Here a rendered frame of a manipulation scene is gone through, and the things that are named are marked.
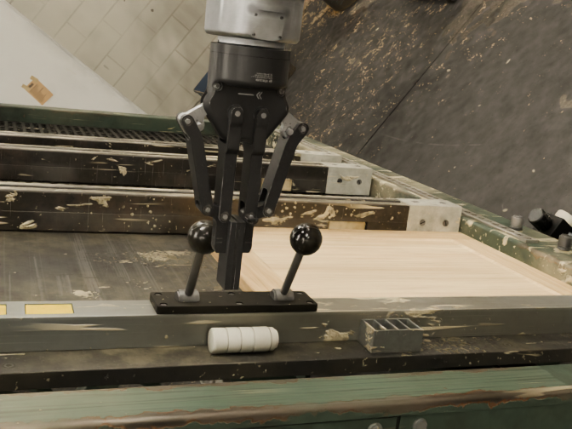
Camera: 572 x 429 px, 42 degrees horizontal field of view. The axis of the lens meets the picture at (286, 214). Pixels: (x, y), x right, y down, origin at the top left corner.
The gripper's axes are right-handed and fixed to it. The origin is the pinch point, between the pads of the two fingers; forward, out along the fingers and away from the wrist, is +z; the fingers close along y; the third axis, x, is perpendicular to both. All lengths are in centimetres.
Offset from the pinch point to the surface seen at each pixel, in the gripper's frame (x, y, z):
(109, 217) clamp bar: 60, -3, 12
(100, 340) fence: 11.0, -10.5, 13.8
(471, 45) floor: 273, 208, -29
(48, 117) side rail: 198, -5, 13
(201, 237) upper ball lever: 6.7, -1.3, 0.4
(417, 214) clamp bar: 59, 58, 10
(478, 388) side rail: -12.6, 22.7, 10.0
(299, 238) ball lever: 7.1, 10.2, 0.6
